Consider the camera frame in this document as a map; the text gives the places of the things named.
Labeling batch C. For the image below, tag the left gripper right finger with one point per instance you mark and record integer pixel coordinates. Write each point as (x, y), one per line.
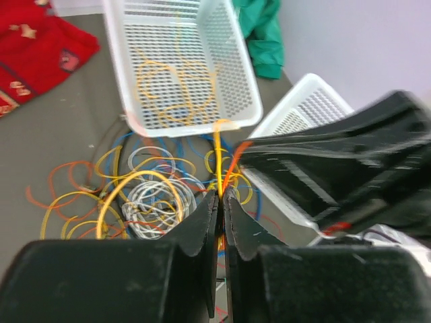
(269, 281)

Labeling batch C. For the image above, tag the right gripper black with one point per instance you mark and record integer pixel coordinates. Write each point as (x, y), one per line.
(370, 168)

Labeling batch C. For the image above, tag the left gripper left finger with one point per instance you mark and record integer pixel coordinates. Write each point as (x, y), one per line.
(171, 279)

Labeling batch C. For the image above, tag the white basket right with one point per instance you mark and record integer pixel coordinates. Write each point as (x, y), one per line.
(311, 103)

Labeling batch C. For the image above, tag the white basket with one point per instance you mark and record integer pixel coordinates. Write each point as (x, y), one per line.
(182, 67)
(311, 103)

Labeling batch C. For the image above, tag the green cloth garment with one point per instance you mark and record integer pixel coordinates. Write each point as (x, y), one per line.
(259, 23)

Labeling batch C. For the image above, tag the white basket centre back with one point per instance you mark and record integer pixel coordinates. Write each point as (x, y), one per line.
(182, 67)

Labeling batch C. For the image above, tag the red printed pillow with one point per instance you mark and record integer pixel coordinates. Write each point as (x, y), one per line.
(39, 50)

